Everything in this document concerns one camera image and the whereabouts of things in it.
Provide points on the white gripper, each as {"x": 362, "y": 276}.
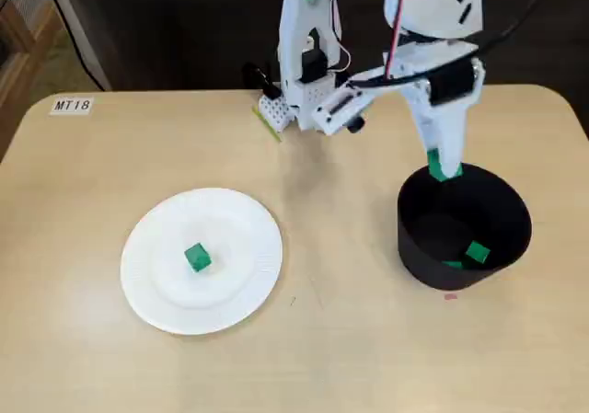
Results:
{"x": 437, "y": 119}

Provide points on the green cube block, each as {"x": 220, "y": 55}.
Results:
{"x": 477, "y": 252}
{"x": 433, "y": 167}
{"x": 198, "y": 257}

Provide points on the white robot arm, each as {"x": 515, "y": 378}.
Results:
{"x": 294, "y": 40}

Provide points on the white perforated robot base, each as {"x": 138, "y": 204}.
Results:
{"x": 276, "y": 111}

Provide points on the black pot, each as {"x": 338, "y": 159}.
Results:
{"x": 414, "y": 247}

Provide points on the white paper plate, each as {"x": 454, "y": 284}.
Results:
{"x": 221, "y": 302}

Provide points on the green base board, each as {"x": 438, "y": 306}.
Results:
{"x": 267, "y": 124}

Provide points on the black table clamp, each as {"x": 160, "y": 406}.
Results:
{"x": 262, "y": 82}

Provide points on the dark brown cabinet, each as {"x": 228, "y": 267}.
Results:
{"x": 138, "y": 17}

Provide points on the white MT18 label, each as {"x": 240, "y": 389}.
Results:
{"x": 71, "y": 106}

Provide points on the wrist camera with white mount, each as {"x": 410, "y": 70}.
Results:
{"x": 331, "y": 114}

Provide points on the light wooden shelf frame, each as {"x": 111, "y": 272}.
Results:
{"x": 27, "y": 45}

